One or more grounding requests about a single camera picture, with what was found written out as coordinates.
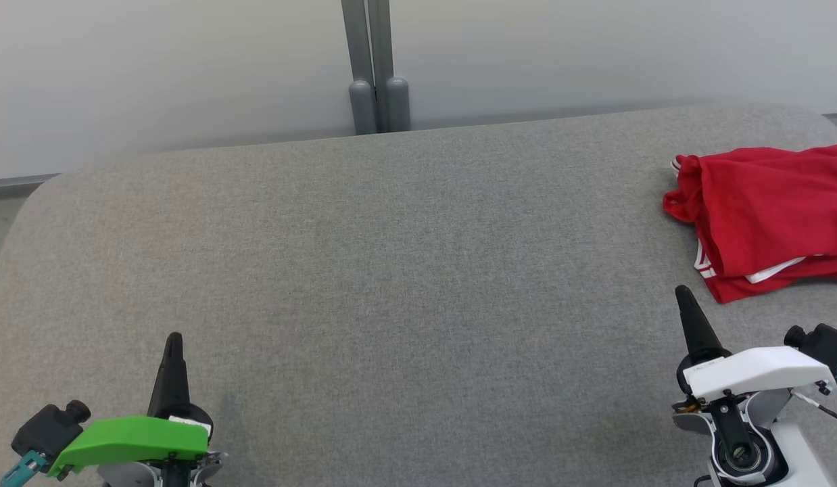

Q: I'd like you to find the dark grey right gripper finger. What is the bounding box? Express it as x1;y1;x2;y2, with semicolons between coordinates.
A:
674;285;730;366

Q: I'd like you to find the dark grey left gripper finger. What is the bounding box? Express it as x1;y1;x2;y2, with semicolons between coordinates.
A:
147;331;191;418

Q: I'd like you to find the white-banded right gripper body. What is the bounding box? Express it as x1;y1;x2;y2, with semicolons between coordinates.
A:
675;346;837;403

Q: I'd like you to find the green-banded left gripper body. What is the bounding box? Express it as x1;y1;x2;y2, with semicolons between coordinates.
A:
48;402;214;478

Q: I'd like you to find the red jersey with white sleeves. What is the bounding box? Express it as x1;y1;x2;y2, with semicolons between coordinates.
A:
663;143;837;283

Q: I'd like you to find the grey fabric sofa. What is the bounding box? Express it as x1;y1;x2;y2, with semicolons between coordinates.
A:
0;101;837;487

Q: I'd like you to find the grey baseboard strip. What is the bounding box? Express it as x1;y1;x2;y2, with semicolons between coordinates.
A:
0;174;61;199

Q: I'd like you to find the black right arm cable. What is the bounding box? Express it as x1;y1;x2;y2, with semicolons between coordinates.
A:
790;389;837;430

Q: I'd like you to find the teal left camera connector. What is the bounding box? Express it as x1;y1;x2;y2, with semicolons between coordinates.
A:
0;450;49;487

